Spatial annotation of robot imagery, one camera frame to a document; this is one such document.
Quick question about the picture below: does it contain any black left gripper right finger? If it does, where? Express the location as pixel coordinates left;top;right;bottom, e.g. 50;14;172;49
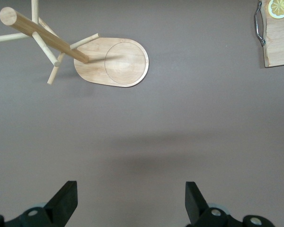
185;181;242;227

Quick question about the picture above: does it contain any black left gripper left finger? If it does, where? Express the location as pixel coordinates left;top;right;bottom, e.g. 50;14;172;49
7;181;78;227

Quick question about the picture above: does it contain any wooden cup rack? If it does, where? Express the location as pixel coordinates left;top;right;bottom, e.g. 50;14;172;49
0;0;149;88

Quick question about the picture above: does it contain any bamboo cutting board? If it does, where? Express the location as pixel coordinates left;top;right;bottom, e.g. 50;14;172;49
260;0;284;69

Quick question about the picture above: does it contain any lemon slice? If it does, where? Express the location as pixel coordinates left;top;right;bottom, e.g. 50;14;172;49
267;0;284;19

